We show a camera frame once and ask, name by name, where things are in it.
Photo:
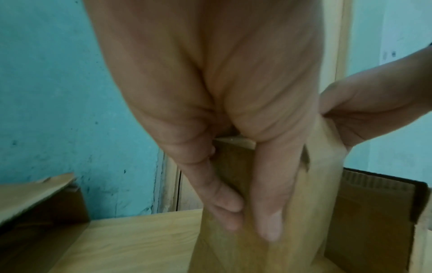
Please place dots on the person's left hand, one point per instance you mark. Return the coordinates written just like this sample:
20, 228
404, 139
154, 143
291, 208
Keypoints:
209, 66

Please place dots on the person's right hand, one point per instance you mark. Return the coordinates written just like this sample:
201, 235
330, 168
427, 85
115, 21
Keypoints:
378, 93

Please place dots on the brown paper bag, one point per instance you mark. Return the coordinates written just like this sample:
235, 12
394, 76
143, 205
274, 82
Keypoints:
303, 218

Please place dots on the open cardboard box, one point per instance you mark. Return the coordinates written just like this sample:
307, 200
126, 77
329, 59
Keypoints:
37, 213
374, 221

